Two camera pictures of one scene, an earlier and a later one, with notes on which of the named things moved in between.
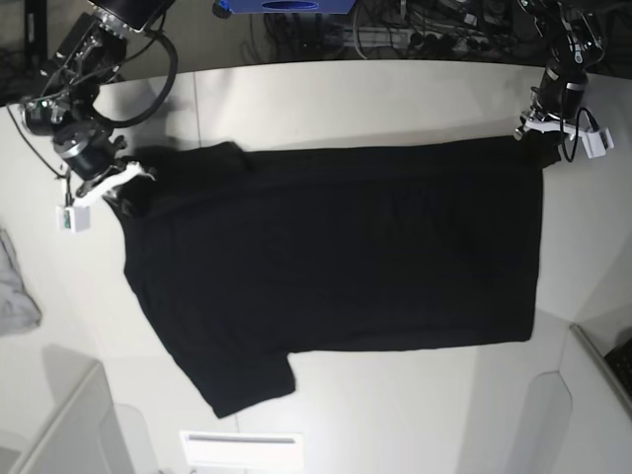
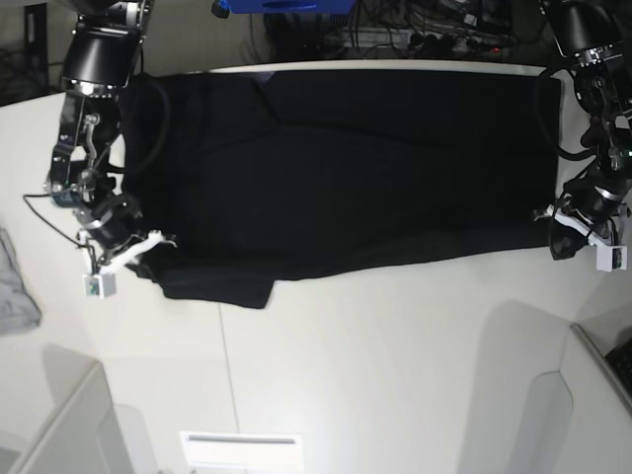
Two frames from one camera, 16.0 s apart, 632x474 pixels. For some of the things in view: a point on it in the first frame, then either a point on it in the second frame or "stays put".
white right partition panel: (600, 435) stays put
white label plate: (243, 448) stays put
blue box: (246, 7) stays put
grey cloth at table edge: (19, 310) stays put
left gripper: (89, 154) -> (109, 229)
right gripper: (557, 105) -> (587, 205)
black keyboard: (620, 360) stays put
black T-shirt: (240, 261) -> (268, 175)
